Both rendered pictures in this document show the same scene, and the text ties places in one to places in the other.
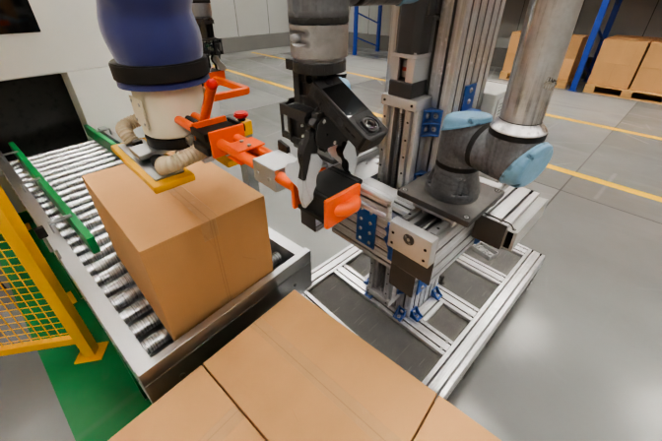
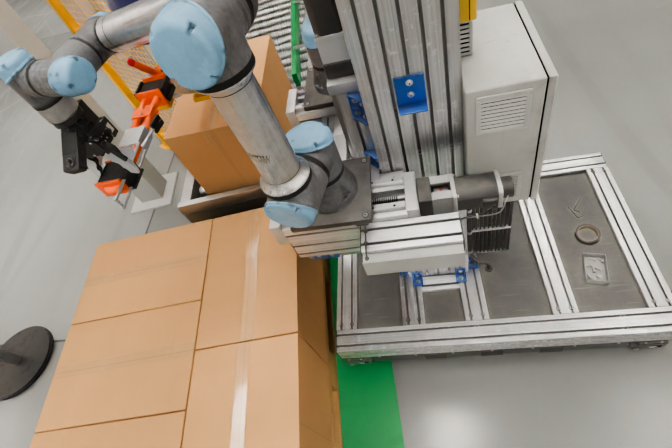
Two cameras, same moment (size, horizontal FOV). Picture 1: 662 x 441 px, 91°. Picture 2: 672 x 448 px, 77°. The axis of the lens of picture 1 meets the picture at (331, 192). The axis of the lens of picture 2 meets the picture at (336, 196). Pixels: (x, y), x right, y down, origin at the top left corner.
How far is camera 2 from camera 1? 1.21 m
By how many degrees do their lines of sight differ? 49
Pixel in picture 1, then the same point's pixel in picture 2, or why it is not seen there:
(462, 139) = not seen: hidden behind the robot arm
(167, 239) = (180, 136)
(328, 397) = (245, 283)
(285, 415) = (220, 275)
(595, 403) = not seen: outside the picture
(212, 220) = (210, 130)
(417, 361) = (380, 314)
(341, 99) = (66, 143)
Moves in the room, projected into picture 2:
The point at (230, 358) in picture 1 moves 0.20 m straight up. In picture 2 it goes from (225, 224) to (203, 198)
